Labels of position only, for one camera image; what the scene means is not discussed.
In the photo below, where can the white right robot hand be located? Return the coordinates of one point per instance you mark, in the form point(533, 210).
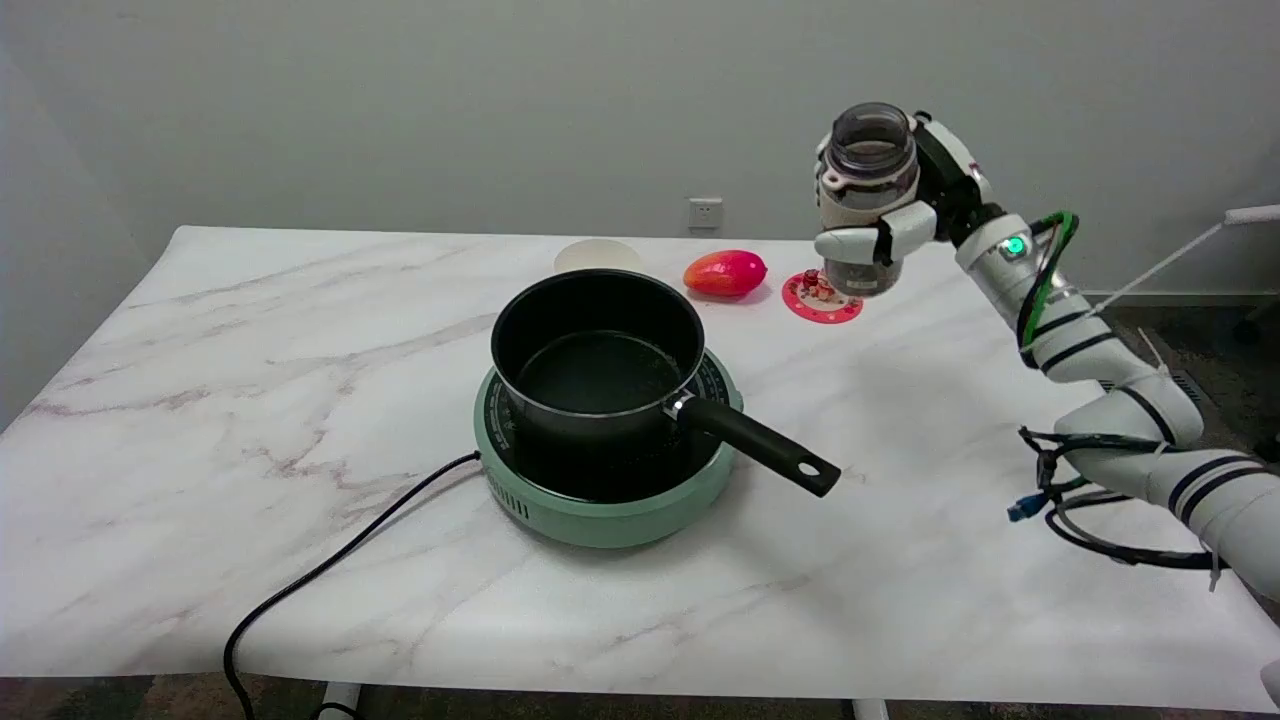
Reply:
point(905, 225)

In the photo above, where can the clear plastic bottle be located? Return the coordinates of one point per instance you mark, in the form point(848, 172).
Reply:
point(868, 170)

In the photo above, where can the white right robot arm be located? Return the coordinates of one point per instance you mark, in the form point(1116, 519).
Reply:
point(1100, 350)

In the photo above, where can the black soup pot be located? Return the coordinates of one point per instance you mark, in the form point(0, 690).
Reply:
point(600, 360)

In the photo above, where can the pink round coaster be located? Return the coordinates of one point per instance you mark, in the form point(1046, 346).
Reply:
point(822, 298)

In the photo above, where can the red mango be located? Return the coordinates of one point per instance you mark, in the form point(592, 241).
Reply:
point(725, 272)

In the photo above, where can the white rod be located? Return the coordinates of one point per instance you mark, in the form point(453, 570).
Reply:
point(1252, 214)

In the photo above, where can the green induction cooker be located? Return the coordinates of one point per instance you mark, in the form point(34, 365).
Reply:
point(600, 490)

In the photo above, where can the white table leg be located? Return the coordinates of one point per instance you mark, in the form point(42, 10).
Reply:
point(870, 708)
point(340, 698)

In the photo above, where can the white wall socket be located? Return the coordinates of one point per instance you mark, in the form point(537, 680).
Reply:
point(705, 213)

